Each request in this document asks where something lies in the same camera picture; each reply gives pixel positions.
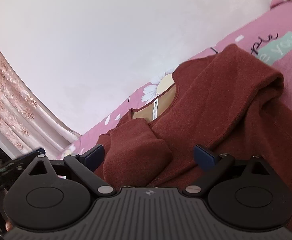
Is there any dark red knit sweater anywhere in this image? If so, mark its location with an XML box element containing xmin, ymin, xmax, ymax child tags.
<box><xmin>93</xmin><ymin>43</ymin><xmax>292</xmax><ymax>235</ymax></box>

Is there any pink floral curtain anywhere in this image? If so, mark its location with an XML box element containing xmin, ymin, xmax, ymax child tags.
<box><xmin>0</xmin><ymin>52</ymin><xmax>80</xmax><ymax>159</ymax></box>

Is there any pink printed bed sheet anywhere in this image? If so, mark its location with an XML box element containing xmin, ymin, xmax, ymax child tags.
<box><xmin>58</xmin><ymin>0</ymin><xmax>292</xmax><ymax>158</ymax></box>

